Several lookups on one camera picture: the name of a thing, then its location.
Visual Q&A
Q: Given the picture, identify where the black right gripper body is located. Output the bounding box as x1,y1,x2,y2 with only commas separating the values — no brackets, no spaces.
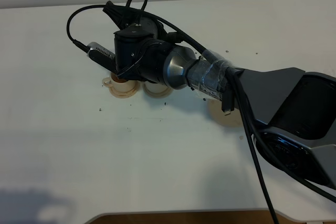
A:
103,1,146,30

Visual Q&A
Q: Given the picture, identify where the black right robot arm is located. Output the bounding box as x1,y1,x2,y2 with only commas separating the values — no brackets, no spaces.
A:
103,2,335,188

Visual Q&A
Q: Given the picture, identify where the beige teapot saucer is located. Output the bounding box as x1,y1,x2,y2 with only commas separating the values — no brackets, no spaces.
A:
207,99,243,128

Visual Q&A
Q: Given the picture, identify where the left beige teacup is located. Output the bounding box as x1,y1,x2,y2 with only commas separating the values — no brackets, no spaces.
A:
102,73,136,92

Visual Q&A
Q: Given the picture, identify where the beige teacup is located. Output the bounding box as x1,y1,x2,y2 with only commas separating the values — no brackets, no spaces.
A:
102,73,136,92
143,82,169,96

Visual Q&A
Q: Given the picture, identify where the right beige teacup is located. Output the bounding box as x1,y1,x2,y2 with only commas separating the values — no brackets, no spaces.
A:
143,82,169,96

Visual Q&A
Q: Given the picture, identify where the left cup saucer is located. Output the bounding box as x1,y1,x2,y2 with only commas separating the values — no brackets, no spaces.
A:
109,82,140,99

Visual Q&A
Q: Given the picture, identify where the cup saucer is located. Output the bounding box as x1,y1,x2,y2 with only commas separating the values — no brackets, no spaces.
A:
143,82,173,99
109,82,140,99

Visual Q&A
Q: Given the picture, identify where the right cup saucer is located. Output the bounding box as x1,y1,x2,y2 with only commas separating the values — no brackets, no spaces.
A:
143,82,173,99

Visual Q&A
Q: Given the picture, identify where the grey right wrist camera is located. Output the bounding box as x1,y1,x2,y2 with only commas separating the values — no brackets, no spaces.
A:
87,42,117,73

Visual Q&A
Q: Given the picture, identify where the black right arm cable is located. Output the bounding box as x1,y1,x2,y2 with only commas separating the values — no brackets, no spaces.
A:
66,0,336,224

